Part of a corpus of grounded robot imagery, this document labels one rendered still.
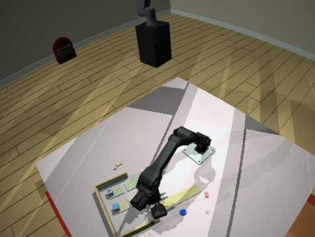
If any pale yellow strip with teal polka dots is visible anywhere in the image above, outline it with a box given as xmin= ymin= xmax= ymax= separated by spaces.
xmin=131 ymin=176 xmax=139 ymax=188

